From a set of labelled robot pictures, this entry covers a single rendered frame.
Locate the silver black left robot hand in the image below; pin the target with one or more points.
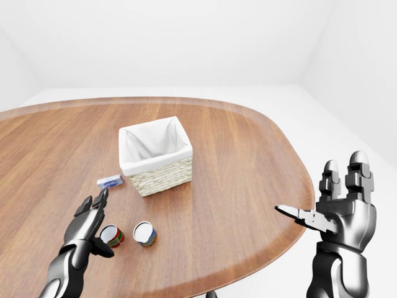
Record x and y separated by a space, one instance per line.
83 224

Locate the woven basket with white liner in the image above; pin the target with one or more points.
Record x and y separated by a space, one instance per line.
155 155

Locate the dark table base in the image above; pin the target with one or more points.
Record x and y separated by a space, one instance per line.
211 295

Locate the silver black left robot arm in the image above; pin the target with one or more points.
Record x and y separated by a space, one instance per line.
63 270

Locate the small blue white box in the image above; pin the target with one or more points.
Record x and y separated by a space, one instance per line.
110 182

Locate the blue yellow labelled tin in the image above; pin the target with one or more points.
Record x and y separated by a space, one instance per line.
145 233

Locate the red green labelled tin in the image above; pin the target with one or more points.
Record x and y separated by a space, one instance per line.
113 236

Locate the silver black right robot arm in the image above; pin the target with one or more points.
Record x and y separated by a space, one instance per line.
338 271

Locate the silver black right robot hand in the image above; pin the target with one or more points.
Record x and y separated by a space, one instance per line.
347 217

